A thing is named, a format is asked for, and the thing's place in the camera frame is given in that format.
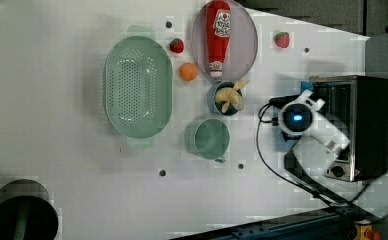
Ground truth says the grey round plate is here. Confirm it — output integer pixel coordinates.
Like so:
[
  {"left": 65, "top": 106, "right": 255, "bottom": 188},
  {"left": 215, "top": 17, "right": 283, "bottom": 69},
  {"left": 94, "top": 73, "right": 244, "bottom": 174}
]
[{"left": 190, "top": 0, "right": 258, "bottom": 81}]

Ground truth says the green mug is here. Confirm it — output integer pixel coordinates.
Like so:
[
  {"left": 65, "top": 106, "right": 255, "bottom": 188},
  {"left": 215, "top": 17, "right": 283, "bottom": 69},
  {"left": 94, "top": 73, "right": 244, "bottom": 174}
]
[{"left": 184, "top": 118, "right": 230, "bottom": 163}]

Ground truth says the blue bowl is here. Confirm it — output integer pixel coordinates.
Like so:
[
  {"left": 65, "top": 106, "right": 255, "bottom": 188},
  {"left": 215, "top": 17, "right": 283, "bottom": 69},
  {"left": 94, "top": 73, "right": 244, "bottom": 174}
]
[{"left": 207, "top": 81, "right": 244, "bottom": 116}]

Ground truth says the red strawberry toy far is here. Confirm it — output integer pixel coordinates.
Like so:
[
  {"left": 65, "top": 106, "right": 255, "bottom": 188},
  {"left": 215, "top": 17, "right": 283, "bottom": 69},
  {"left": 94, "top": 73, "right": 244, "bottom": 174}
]
[{"left": 274, "top": 32, "right": 290, "bottom": 48}]

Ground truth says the red emergency stop button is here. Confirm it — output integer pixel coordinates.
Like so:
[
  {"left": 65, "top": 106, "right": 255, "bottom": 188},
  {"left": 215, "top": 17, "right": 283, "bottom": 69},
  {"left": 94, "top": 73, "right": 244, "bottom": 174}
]
[{"left": 354, "top": 220, "right": 381, "bottom": 240}]

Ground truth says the black cylinder cup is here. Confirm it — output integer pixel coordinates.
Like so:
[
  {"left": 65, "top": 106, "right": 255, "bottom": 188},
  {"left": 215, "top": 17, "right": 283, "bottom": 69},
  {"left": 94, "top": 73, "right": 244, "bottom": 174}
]
[{"left": 0, "top": 179, "right": 59, "bottom": 240}]

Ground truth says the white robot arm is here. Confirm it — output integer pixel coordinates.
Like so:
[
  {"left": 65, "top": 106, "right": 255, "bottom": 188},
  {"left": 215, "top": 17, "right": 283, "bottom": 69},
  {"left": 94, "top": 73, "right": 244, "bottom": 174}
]
[{"left": 278, "top": 90, "right": 350, "bottom": 155}]

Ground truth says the red strawberry toy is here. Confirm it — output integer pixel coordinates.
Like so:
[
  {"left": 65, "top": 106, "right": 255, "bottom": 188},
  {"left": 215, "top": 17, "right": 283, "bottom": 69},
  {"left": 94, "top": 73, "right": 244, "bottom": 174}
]
[
  {"left": 169, "top": 38, "right": 184, "bottom": 54},
  {"left": 274, "top": 32, "right": 290, "bottom": 48}
]

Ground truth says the orange toy fruit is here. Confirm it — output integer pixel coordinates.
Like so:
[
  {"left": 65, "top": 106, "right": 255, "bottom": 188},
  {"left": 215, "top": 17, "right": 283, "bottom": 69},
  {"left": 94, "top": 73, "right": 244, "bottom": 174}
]
[{"left": 179, "top": 63, "right": 198, "bottom": 81}]

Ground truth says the blue metal frame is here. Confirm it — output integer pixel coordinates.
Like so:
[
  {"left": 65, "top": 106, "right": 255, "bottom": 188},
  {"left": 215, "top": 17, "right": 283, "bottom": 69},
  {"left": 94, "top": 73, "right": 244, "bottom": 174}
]
[{"left": 172, "top": 208, "right": 357, "bottom": 240}]

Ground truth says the red ketchup bottle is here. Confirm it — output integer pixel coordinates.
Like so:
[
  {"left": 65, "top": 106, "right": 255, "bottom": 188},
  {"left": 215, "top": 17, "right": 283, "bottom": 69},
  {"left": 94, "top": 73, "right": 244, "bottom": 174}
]
[{"left": 206, "top": 0, "right": 231, "bottom": 79}]

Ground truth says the black toaster oven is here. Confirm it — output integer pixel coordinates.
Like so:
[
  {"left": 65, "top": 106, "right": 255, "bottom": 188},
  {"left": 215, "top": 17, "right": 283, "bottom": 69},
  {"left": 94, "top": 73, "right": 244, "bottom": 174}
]
[{"left": 283, "top": 75, "right": 388, "bottom": 183}]

